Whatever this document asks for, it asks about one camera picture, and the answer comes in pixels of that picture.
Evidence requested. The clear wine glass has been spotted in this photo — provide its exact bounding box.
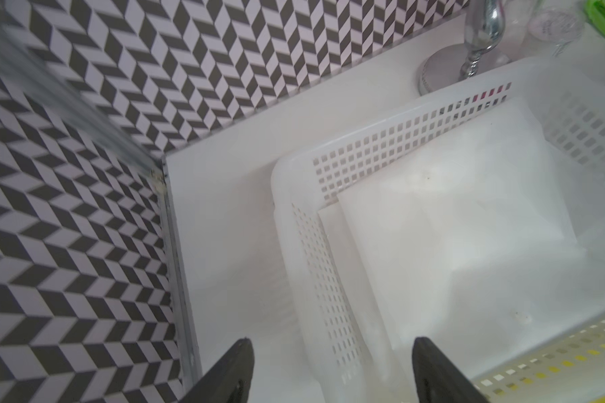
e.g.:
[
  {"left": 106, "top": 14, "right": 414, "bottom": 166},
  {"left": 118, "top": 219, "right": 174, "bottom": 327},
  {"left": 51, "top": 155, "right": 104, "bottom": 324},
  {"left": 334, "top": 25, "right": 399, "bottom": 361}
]
[{"left": 500, "top": 1, "right": 585, "bottom": 60}]

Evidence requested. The silver metal glass rack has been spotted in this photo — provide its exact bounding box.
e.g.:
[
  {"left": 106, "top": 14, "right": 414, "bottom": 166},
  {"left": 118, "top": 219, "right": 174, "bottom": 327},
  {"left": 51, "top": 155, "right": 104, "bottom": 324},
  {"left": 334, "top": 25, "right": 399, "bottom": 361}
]
[{"left": 418, "top": 0, "right": 510, "bottom": 95}]

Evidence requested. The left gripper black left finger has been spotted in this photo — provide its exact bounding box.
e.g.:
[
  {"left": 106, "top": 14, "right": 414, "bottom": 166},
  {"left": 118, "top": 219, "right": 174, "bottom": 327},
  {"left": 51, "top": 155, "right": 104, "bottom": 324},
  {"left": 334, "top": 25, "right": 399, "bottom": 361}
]
[{"left": 179, "top": 338, "right": 255, "bottom": 403}]

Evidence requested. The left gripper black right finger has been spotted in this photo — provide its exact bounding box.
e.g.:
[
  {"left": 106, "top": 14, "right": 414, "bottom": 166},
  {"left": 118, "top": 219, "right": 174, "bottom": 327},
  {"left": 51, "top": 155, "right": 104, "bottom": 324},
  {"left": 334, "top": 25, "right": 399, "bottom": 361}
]
[{"left": 412, "top": 337, "right": 487, "bottom": 403}]

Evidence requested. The left aluminium corner post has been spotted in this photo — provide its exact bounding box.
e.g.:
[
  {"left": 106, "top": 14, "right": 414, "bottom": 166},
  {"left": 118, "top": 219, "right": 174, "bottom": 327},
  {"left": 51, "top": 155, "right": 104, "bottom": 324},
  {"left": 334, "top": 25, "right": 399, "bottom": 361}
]
[{"left": 0, "top": 1, "right": 203, "bottom": 391}]

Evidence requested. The white plastic perforated basket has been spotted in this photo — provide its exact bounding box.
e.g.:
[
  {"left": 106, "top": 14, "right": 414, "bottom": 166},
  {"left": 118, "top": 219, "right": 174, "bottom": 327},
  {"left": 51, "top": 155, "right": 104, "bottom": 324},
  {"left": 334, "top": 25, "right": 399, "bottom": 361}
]
[{"left": 272, "top": 58, "right": 605, "bottom": 402}]

